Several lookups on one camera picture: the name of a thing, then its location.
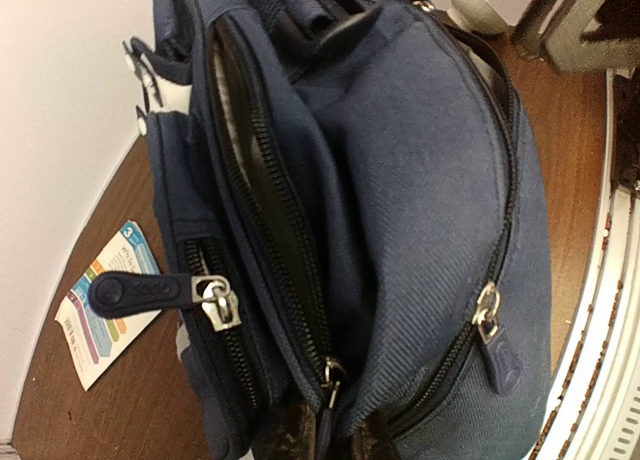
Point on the navy blue backpack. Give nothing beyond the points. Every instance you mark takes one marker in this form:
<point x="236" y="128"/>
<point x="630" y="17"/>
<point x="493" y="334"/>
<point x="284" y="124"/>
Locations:
<point x="366" y="178"/>

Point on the white colourful brochure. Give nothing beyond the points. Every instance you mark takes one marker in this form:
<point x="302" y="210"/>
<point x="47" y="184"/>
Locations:
<point x="94" y="341"/>

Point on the aluminium front rail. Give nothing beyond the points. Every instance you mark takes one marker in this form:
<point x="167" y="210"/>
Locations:
<point x="592" y="411"/>

